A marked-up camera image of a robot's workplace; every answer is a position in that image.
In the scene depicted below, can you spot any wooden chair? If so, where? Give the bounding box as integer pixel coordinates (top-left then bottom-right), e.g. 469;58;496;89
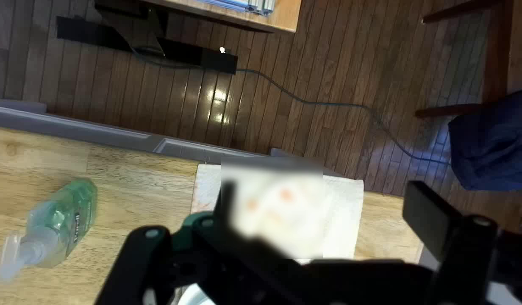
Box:
413;0;522;119

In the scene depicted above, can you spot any white paper towel sheet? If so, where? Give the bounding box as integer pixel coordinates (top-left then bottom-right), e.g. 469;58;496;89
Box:
191;164;364;263

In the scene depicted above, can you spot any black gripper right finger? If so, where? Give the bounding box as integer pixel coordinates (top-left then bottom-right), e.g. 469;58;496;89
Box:
308;180;498;305

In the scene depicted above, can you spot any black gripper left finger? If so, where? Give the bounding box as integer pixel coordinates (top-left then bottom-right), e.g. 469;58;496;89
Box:
95;180;305;305

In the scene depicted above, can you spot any black stand base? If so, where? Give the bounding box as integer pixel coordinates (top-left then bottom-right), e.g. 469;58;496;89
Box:
56;0;237;74

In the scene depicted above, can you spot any blue jacket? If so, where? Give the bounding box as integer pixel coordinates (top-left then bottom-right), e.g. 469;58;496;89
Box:
449;89;522;191

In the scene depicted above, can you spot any clear green soap bottle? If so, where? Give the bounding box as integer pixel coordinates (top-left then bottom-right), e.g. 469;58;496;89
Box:
0;177;98;280

